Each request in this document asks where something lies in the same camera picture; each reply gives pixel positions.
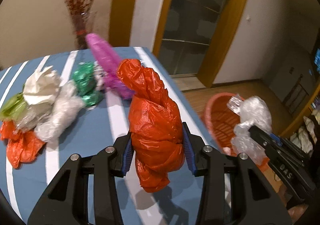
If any clear white plastic bag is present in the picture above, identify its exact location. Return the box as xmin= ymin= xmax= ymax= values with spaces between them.
xmin=227 ymin=95 xmax=272 ymax=165

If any small orange plastic bag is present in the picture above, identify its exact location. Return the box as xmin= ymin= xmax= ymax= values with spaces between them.
xmin=1 ymin=121 xmax=45 ymax=169

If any clear bubble wrap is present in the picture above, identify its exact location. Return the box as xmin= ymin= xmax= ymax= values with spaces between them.
xmin=14 ymin=80 xmax=85 ymax=143

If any large orange plastic bag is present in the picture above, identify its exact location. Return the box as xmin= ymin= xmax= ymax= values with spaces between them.
xmin=117 ymin=59 xmax=184 ymax=193

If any green plastic bag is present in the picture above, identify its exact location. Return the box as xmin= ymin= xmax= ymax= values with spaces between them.
xmin=0 ymin=92 xmax=28 ymax=122

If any white paper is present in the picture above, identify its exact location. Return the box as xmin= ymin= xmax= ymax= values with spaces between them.
xmin=23 ymin=66 xmax=61 ymax=105

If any green white foil wrapper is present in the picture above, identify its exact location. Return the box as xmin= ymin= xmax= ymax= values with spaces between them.
xmin=72 ymin=62 xmax=103 ymax=107

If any pink plastic bag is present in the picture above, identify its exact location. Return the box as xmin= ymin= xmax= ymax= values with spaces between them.
xmin=85 ymin=33 xmax=134 ymax=100

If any red plastic trash basket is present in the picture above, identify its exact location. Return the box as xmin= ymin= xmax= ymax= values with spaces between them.
xmin=202 ymin=92 xmax=269 ymax=172

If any shelf with white items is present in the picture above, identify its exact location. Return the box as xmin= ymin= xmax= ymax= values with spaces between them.
xmin=290 ymin=94 xmax=319 ymax=157

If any wooden chair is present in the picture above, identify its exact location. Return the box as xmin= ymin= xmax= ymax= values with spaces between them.
xmin=282 ymin=74 xmax=309 ymax=115

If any blue white striped tablecloth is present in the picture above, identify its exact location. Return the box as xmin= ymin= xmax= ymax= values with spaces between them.
xmin=1 ymin=47 xmax=213 ymax=224

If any glass door with wooden frame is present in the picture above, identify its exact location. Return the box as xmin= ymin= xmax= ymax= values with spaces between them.
xmin=153 ymin=0 xmax=247 ymax=87

